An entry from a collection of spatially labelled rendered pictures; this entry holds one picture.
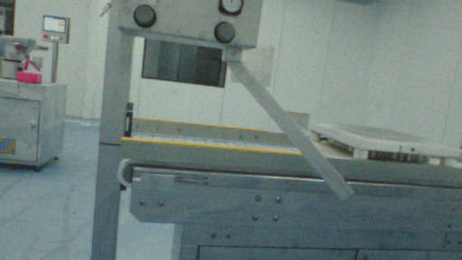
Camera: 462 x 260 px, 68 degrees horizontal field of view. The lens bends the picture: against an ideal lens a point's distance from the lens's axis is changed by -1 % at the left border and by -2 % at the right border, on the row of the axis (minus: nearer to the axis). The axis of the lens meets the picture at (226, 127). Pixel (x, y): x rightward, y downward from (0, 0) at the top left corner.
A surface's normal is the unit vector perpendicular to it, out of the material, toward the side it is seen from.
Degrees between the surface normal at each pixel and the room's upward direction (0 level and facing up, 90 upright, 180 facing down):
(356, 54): 90
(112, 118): 90
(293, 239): 90
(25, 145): 89
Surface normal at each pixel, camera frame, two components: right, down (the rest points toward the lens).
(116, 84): 0.18, 0.15
